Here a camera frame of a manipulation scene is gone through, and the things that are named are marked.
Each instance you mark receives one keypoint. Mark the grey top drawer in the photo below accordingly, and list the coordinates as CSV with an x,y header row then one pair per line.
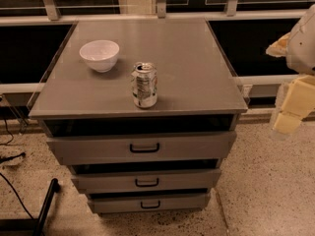
x,y
141,148

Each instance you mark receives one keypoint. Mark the black metal stand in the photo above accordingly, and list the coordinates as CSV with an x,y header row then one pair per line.
x,y
32,225

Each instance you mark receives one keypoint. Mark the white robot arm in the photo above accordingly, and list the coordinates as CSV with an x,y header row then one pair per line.
x,y
300,57

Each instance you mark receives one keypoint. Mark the grey bottom drawer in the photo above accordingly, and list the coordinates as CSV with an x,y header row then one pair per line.
x,y
149,203

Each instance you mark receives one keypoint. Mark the grey drawer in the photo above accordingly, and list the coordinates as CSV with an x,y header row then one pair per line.
x,y
149,203
141,148
124,182

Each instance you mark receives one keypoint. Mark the metal window railing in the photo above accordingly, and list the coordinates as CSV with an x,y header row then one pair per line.
x,y
49,12

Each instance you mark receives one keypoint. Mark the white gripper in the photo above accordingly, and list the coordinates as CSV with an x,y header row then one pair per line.
x,y
302,51

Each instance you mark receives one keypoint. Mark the grey middle drawer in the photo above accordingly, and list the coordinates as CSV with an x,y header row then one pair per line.
x,y
124,182

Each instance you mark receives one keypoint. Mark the white ceramic bowl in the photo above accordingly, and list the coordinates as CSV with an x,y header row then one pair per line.
x,y
100,55

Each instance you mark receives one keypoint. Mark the silver soda can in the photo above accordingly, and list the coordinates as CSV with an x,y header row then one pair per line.
x,y
144,83

